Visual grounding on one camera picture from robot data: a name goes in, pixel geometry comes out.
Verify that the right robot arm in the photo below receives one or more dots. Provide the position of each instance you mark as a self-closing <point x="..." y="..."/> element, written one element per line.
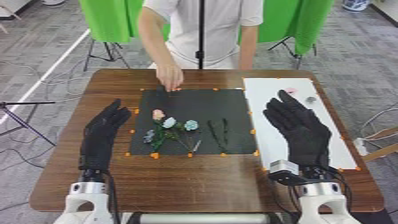
<point x="322" y="200"/>

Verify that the green sprig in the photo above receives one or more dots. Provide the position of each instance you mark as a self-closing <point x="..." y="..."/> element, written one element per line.
<point x="216" y="136"/>
<point x="225" y="128"/>

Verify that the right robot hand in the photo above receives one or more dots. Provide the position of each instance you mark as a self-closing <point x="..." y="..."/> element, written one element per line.
<point x="303" y="130"/>

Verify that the black tripod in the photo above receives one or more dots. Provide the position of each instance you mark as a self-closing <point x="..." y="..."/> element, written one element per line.
<point x="24" y="125"/>

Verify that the blue flower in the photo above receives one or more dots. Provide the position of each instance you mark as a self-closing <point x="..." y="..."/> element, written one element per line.
<point x="191" y="125"/>

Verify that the pale grey bar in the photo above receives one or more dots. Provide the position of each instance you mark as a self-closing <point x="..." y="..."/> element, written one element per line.
<point x="202" y="218"/>

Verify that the small grey-blue flower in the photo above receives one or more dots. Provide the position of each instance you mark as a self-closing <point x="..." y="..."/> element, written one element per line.
<point x="148" y="136"/>

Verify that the person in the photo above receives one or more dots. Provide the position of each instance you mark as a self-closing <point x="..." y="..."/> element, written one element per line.
<point x="228" y="30"/>

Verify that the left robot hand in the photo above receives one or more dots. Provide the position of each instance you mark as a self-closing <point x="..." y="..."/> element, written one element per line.
<point x="100" y="136"/>

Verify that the black cloth stand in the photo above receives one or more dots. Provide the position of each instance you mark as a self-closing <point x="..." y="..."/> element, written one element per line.
<point x="292" y="50"/>
<point x="107" y="50"/>

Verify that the pink flower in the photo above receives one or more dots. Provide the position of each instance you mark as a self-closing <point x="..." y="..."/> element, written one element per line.
<point x="291" y="90"/>
<point x="159" y="114"/>

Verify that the white flower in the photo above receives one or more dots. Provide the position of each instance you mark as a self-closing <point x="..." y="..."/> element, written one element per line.
<point x="170" y="122"/>

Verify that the dark mat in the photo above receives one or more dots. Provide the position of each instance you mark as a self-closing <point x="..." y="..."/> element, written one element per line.
<point x="202" y="106"/>

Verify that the white sheet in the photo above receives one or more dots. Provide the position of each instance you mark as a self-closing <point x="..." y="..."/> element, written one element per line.
<point x="269" y="146"/>

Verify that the black upright pole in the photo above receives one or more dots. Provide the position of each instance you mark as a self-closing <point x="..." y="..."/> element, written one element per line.
<point x="202" y="33"/>

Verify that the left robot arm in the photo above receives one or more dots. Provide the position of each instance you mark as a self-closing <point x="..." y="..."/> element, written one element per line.
<point x="86" y="200"/>

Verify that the grey flower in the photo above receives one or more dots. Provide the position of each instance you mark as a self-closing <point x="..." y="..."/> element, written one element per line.
<point x="310" y="99"/>

